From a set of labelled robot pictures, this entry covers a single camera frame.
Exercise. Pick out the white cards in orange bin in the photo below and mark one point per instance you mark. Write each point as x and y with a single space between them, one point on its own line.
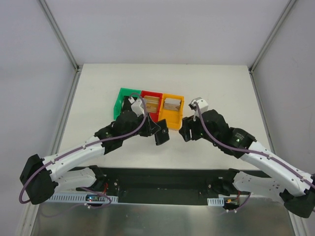
172 104

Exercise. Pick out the wooden cards in red bin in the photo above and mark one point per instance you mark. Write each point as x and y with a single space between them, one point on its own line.
152 103

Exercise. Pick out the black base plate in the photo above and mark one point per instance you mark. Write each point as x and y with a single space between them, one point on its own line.
163 186

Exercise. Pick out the orange plastic bin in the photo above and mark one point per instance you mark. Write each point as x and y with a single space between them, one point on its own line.
173 118

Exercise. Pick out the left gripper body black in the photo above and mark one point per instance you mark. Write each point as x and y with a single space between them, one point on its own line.
149 126

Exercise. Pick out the left white cable duct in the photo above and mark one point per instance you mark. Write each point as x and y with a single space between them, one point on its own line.
77 198

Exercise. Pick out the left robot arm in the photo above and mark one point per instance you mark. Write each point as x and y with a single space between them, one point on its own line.
41 177

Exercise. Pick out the red plastic bin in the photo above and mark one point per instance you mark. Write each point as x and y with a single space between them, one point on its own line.
154 116

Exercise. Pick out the left aluminium frame post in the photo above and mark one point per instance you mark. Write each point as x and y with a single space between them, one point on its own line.
58 33

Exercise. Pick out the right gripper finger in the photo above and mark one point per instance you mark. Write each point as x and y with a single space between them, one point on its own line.
189 122
185 132

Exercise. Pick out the green plastic bin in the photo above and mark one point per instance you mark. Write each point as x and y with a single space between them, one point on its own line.
120 100

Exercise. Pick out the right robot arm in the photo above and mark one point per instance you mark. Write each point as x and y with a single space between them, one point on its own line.
294 188

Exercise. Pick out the aluminium frame post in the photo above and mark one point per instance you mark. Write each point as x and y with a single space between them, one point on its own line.
273 33
58 33

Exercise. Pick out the right white cable duct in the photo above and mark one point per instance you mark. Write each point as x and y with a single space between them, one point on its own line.
215 202

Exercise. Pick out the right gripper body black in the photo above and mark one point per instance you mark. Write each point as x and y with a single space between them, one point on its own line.
192 129

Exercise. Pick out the black leather card holder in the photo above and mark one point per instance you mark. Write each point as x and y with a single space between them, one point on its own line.
162 136

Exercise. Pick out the white cable duct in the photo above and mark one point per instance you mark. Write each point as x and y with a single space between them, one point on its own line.
215 202
77 198

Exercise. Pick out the right aluminium frame post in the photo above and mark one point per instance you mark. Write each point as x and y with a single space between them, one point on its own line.
273 33

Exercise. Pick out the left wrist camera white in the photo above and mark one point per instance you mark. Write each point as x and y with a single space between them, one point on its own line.
136 106

